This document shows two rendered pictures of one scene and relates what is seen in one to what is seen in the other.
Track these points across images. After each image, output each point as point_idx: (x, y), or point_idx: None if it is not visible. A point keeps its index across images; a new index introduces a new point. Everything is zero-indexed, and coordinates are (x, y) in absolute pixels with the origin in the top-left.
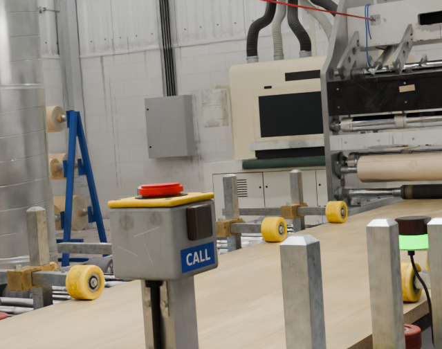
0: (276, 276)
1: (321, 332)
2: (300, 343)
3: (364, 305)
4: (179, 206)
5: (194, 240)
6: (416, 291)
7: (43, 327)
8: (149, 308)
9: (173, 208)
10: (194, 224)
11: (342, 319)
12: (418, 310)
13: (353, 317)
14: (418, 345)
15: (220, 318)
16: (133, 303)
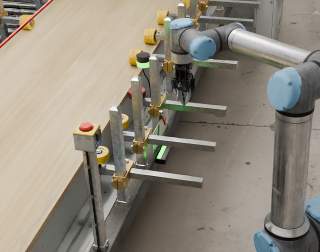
0: (74, 40)
1: (122, 132)
2: (116, 136)
3: (120, 68)
4: (94, 134)
5: (98, 141)
6: None
7: None
8: (85, 155)
9: (93, 136)
10: (98, 137)
11: (113, 81)
12: (142, 70)
13: (117, 79)
14: (144, 96)
15: (61, 81)
16: (15, 69)
